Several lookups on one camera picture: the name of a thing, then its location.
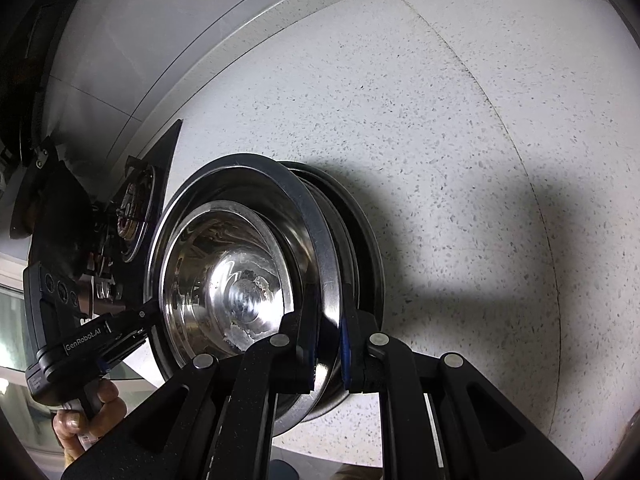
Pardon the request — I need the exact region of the dark range hood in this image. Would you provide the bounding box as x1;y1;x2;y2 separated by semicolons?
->
0;0;83;168

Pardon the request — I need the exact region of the large steel bowl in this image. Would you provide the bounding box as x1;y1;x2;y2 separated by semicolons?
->
277;160;386;423
144;152;351;436

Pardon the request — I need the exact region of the black gas stove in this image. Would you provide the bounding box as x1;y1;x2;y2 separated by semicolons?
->
92;119;183;311

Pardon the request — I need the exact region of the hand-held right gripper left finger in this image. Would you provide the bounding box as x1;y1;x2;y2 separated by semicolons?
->
62;305;321;480

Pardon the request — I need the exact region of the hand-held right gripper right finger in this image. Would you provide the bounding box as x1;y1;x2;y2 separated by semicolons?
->
339;305;585;480

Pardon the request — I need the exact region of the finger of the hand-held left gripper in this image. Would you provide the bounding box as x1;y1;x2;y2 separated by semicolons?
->
107;300;162;341
99;329;151;375

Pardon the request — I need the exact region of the person's left hand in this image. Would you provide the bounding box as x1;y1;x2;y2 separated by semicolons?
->
52;379;126;461

